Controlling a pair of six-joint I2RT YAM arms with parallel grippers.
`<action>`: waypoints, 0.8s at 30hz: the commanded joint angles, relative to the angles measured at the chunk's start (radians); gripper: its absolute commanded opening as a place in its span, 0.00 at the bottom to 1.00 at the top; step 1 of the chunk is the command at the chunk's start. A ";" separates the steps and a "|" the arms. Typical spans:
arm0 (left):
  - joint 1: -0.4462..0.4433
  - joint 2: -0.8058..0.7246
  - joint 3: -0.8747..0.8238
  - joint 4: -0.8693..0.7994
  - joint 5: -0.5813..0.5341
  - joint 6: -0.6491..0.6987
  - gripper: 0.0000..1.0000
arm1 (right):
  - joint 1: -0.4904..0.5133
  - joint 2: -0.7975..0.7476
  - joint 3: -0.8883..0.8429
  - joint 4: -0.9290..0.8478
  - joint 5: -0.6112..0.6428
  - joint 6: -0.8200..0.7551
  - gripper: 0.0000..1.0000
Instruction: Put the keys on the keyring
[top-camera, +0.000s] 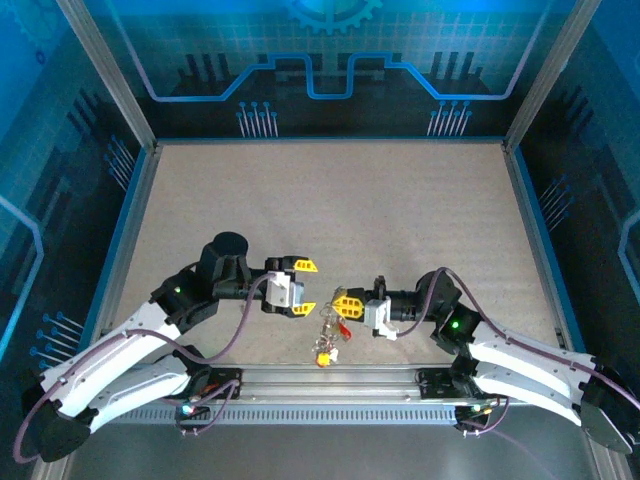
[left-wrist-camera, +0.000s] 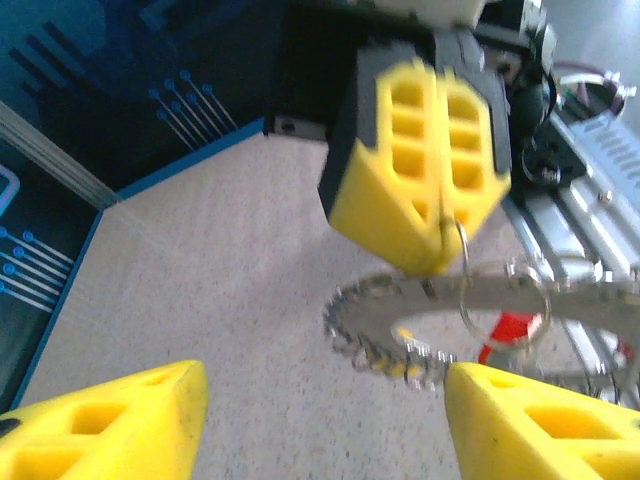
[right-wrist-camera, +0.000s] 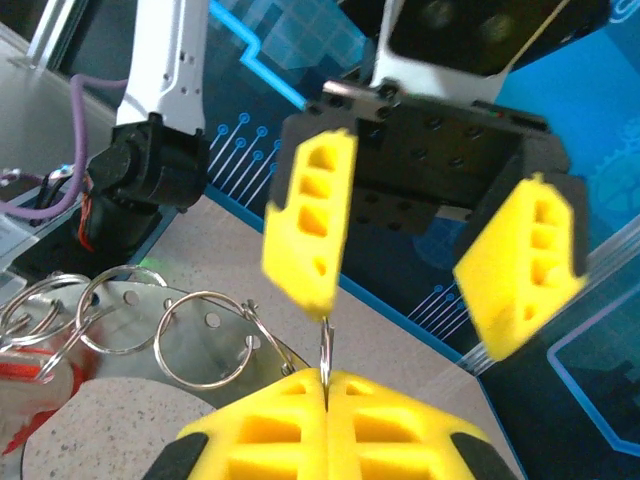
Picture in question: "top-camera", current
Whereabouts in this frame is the metal key organizer disc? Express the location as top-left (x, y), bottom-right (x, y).
top-left (313, 298), bottom-right (351, 357)

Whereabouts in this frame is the blue table border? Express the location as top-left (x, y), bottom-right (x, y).
top-left (82, 134), bottom-right (586, 354)

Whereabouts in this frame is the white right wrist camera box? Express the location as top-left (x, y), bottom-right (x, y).
top-left (363, 295), bottom-right (399, 342)

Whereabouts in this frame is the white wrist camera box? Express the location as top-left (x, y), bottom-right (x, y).
top-left (363, 295), bottom-right (399, 342)
top-left (263, 271), bottom-right (306, 310)

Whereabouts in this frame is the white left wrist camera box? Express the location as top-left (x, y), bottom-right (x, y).
top-left (263, 271), bottom-right (306, 310)

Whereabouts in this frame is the aluminium rail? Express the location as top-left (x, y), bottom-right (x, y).
top-left (239, 364), bottom-right (421, 401)

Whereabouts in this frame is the aluminium frame bar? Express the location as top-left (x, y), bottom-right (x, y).
top-left (501, 142), bottom-right (576, 351)
top-left (97, 142), bottom-right (164, 341)

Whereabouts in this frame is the grey slotted cable duct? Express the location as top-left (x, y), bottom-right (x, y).
top-left (114, 402), bottom-right (459, 426)

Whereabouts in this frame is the aluminium frame post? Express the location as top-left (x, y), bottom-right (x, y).
top-left (54, 0), bottom-right (161, 151)
top-left (503, 0), bottom-right (604, 151)

